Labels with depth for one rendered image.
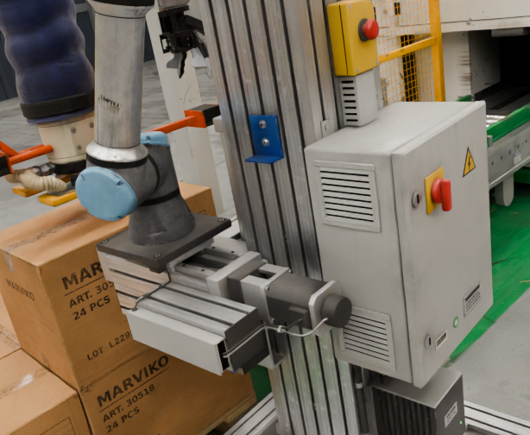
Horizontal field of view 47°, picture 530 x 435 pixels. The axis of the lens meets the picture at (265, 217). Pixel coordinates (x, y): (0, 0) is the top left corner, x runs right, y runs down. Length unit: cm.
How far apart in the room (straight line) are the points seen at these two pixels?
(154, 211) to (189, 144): 201
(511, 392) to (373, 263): 140
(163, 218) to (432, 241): 56
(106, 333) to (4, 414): 34
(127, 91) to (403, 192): 52
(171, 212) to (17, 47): 69
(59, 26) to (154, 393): 112
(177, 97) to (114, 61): 217
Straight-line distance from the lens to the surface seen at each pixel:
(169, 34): 175
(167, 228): 133
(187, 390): 211
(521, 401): 243
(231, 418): 229
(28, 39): 178
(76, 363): 183
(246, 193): 135
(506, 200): 345
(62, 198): 175
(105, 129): 117
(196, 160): 335
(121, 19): 111
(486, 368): 257
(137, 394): 199
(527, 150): 347
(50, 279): 172
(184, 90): 328
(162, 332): 122
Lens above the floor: 153
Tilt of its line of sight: 21 degrees down
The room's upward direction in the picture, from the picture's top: 10 degrees counter-clockwise
